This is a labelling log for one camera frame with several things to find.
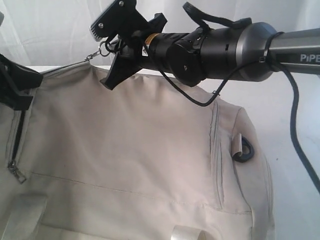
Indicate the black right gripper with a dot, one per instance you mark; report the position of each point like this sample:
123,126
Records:
124,63

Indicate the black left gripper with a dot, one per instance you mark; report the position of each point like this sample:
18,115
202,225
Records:
16,79

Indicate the cream canvas duffel bag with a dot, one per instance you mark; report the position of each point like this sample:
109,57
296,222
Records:
139,162

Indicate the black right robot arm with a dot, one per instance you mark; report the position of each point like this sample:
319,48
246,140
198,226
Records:
218,49

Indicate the white backdrop curtain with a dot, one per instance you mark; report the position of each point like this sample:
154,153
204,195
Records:
57,32

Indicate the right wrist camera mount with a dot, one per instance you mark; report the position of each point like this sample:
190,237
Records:
119,18

